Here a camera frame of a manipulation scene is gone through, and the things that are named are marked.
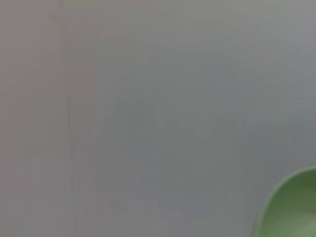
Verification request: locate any green plate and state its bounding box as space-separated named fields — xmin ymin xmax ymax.
xmin=251 ymin=165 xmax=316 ymax=237

